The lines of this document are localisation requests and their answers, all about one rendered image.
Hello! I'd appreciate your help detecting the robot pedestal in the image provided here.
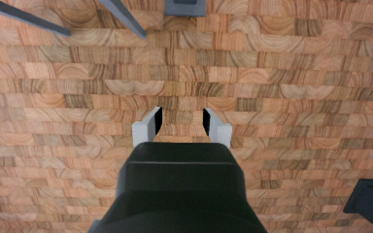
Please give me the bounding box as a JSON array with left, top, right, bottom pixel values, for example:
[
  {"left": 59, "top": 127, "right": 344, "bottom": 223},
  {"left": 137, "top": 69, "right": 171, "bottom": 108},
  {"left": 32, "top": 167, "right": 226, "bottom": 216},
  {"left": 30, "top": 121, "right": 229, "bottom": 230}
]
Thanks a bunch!
[{"left": 163, "top": 0, "right": 208, "bottom": 17}]

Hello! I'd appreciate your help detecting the black cabinet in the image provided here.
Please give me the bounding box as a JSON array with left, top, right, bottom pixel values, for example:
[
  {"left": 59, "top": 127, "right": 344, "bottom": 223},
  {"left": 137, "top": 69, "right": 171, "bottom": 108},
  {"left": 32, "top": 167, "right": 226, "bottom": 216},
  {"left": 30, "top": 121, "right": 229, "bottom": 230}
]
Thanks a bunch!
[{"left": 343, "top": 178, "right": 373, "bottom": 225}]

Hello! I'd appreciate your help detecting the white table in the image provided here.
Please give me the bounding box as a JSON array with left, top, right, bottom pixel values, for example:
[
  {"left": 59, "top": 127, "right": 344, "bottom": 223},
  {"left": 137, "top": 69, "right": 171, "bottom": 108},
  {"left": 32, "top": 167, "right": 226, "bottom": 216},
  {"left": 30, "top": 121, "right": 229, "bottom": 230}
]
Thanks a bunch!
[{"left": 0, "top": 0, "right": 148, "bottom": 40}]

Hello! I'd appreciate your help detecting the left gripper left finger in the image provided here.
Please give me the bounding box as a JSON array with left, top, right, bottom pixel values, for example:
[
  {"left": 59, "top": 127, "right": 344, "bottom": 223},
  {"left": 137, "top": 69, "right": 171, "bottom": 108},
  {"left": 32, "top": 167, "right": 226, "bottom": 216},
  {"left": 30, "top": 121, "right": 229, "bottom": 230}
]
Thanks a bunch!
[{"left": 131, "top": 106, "right": 163, "bottom": 149}]

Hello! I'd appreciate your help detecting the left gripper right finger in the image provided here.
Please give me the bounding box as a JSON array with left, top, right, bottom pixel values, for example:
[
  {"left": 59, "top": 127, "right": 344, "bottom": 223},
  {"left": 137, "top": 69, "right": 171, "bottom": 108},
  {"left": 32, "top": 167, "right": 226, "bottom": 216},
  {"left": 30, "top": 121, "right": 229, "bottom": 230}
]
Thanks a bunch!
[{"left": 202, "top": 107, "right": 233, "bottom": 150}]

